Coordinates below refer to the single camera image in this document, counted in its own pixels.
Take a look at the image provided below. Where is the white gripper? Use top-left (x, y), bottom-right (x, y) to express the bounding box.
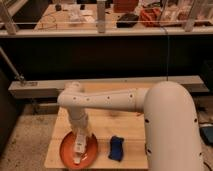
top-left (69, 114), bottom-right (90, 164)

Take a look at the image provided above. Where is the orange ceramic bowl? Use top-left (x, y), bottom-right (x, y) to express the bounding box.
top-left (59, 132), bottom-right (98, 169)

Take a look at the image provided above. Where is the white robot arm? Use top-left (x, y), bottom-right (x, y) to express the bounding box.
top-left (57, 81), bottom-right (204, 171)

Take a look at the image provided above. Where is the wooden board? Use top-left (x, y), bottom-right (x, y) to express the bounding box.
top-left (44, 83), bottom-right (149, 170)

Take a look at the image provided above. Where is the grey metal beam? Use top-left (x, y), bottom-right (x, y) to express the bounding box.
top-left (8, 75), bottom-right (209, 99)

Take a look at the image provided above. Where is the metal diagonal rod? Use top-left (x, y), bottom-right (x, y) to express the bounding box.
top-left (0, 46), bottom-right (26, 86)

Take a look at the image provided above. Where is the dark device at right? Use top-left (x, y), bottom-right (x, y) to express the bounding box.
top-left (200, 126), bottom-right (213, 146)

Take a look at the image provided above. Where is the background workbench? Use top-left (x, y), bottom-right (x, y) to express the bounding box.
top-left (0, 0), bottom-right (213, 37)

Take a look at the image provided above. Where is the black case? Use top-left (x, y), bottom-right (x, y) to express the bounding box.
top-left (116, 13), bottom-right (139, 28)

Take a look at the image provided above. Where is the orange tool box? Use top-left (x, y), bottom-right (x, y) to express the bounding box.
top-left (139, 8), bottom-right (161, 27)

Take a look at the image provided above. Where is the black cable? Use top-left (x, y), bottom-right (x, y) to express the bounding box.
top-left (156, 22), bottom-right (171, 82)

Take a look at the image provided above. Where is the white vertical post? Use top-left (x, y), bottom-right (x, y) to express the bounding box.
top-left (97, 0), bottom-right (106, 33)

